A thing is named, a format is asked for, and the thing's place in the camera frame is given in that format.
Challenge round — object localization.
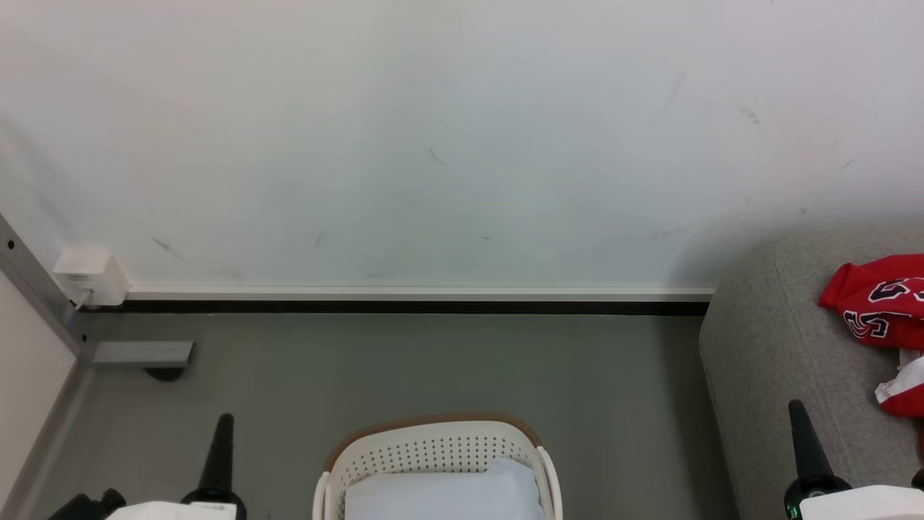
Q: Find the grey metal frame post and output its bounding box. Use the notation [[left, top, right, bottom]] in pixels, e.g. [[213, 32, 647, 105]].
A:
[[0, 212, 196, 367]]

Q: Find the white wall power adapter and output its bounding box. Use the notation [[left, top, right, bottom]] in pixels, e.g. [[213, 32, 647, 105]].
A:
[[53, 248, 132, 309]]

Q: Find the white baseboard strip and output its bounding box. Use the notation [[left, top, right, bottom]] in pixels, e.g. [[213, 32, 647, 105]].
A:
[[126, 285, 717, 303]]

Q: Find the grey fabric sofa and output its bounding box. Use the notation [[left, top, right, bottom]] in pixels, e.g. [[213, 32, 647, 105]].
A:
[[697, 230, 924, 520]]

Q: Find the white plastic laundry basket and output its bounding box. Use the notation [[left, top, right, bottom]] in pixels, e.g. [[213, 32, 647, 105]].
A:
[[311, 412, 565, 520]]

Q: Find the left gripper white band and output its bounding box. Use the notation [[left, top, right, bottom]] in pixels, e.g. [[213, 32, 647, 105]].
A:
[[107, 412, 248, 520]]

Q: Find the red basketball jersey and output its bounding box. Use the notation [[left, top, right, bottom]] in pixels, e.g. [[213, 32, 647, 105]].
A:
[[817, 253, 924, 352]]

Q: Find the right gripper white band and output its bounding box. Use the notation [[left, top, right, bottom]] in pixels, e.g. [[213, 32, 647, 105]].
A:
[[784, 399, 924, 520]]

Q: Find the light blue cloth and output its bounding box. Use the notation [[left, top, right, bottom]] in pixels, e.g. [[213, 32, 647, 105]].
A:
[[344, 457, 547, 520]]

